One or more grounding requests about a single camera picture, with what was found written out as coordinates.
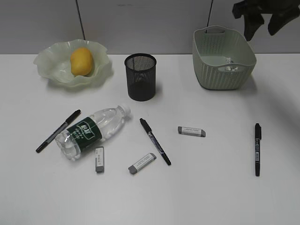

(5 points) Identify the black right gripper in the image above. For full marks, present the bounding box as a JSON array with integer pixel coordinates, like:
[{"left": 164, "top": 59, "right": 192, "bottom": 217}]
[{"left": 232, "top": 0, "right": 300, "bottom": 41}]

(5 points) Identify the waste paper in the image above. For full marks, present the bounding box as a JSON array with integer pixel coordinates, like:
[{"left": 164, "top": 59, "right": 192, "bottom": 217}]
[{"left": 219, "top": 57, "right": 239, "bottom": 72}]

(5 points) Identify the black marker pen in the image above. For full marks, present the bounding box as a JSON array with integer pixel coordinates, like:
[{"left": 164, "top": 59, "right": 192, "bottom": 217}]
[
  {"left": 255, "top": 123, "right": 262, "bottom": 177},
  {"left": 36, "top": 109, "right": 81, "bottom": 153},
  {"left": 140, "top": 118, "right": 171, "bottom": 165}
]

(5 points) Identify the yellow mango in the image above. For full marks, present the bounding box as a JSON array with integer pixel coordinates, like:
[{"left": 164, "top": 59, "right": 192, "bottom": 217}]
[{"left": 70, "top": 47, "right": 93, "bottom": 76}]

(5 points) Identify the clear water bottle green label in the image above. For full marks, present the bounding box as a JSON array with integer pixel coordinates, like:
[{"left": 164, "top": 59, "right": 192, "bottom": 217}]
[{"left": 55, "top": 104, "right": 131, "bottom": 161}]

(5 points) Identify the pale green woven basket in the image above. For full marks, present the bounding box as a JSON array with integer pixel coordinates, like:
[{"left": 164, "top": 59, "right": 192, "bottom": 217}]
[{"left": 192, "top": 26, "right": 256, "bottom": 90}]

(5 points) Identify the grey white eraser right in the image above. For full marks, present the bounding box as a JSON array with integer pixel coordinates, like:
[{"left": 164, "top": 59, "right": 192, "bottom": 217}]
[{"left": 178, "top": 126, "right": 206, "bottom": 137}]

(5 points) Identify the grey white eraser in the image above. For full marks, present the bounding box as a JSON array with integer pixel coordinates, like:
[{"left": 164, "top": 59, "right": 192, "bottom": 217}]
[
  {"left": 178, "top": 126, "right": 206, "bottom": 137},
  {"left": 95, "top": 146, "right": 105, "bottom": 173},
  {"left": 128, "top": 153, "right": 157, "bottom": 174}
]

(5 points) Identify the black mesh pen holder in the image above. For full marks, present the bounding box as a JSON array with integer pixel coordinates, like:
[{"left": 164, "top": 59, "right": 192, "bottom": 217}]
[{"left": 124, "top": 53, "right": 157, "bottom": 102}]

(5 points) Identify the pale green wavy plate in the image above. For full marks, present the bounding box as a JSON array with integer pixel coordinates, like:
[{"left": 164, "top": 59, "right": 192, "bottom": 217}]
[{"left": 33, "top": 39, "right": 113, "bottom": 89}]

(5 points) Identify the grey white eraser middle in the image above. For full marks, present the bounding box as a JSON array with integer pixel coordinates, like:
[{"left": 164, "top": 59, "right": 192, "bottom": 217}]
[{"left": 128, "top": 153, "right": 157, "bottom": 174}]

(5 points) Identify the grey white eraser left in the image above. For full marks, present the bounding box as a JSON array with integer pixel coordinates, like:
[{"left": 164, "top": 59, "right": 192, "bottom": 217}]
[{"left": 95, "top": 146, "right": 105, "bottom": 173}]

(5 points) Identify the black cable right wall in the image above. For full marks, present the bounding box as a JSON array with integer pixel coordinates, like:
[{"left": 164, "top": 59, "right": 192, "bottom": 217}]
[{"left": 206, "top": 0, "right": 214, "bottom": 27}]

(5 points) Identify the black cable wall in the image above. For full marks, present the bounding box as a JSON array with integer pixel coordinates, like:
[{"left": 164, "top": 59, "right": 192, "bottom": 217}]
[
  {"left": 75, "top": 0, "right": 86, "bottom": 40},
  {"left": 206, "top": 0, "right": 214, "bottom": 27}
]

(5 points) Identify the black cable left wall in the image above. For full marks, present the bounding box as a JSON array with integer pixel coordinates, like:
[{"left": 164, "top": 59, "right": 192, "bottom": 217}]
[{"left": 75, "top": 0, "right": 86, "bottom": 40}]

